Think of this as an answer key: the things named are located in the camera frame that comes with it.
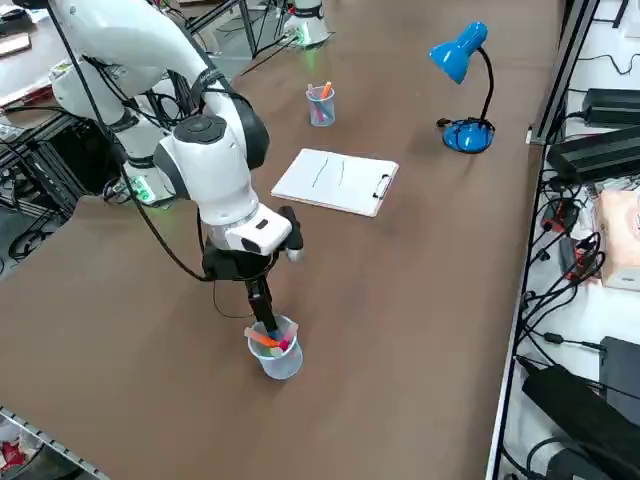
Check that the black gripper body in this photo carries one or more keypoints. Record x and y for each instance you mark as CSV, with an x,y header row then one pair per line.
x,y
235,265

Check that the blue pen clear body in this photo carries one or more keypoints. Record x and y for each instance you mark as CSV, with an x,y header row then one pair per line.
x,y
271,333

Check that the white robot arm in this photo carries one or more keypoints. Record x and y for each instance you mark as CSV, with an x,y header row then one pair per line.
x,y
310,25
215,165

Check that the orange highlighter pen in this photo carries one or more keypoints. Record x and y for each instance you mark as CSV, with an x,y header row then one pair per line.
x,y
326,91
265,340

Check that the pink highlighter pen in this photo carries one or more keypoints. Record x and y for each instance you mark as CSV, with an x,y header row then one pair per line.
x,y
285,344

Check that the green highlighter pen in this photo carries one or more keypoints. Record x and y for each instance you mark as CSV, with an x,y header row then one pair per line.
x,y
274,353

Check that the clear plastic beaker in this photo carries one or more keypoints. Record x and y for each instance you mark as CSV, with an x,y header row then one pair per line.
x,y
280,367
320,120

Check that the white paper sheet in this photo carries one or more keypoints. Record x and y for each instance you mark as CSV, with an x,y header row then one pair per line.
x,y
310,180

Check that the metal clipboard clip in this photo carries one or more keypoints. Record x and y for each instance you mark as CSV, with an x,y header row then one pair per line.
x,y
382,187

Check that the light clipboard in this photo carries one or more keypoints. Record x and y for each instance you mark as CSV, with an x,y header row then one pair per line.
x,y
390,170

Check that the red white packet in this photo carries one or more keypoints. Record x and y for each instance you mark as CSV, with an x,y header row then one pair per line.
x,y
12,452

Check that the blue desk lamp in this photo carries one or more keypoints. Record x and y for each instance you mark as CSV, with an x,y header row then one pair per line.
x,y
457,52

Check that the red black connector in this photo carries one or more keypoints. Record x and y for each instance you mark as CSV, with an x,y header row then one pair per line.
x,y
556,212

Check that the dark power supply brick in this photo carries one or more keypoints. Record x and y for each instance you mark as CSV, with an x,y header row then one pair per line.
x,y
595,155

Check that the pale tissue box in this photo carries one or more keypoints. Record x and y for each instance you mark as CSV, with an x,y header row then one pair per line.
x,y
622,240

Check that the black power adapter box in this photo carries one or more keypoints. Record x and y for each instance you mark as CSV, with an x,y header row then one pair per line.
x,y
622,375

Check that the black power supply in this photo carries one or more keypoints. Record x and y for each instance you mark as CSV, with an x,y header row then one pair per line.
x,y
612,107

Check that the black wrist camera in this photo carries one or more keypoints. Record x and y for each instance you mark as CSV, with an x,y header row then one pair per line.
x,y
292,235

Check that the white mounting bracket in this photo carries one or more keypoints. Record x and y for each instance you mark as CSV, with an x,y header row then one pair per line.
x,y
534,136

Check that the aluminium camera pole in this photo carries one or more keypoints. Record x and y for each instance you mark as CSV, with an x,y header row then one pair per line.
x,y
565,70

